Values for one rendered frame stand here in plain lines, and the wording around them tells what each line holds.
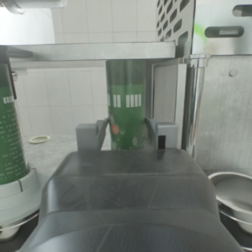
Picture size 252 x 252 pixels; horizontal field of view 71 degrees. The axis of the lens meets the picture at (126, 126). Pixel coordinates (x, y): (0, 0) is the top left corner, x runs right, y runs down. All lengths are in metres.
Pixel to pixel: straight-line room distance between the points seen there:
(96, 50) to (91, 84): 1.42
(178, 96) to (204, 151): 0.08
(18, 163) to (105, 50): 0.16
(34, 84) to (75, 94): 0.37
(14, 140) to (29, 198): 0.06
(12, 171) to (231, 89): 0.23
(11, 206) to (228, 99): 0.24
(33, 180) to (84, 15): 1.60
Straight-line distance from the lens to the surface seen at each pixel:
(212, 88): 0.22
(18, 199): 0.19
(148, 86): 0.43
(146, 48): 0.24
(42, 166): 0.37
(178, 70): 0.20
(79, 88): 1.68
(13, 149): 0.18
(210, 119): 0.23
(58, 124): 1.81
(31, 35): 0.42
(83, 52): 0.24
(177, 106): 0.20
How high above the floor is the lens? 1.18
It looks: 17 degrees down
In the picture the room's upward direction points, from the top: 1 degrees counter-clockwise
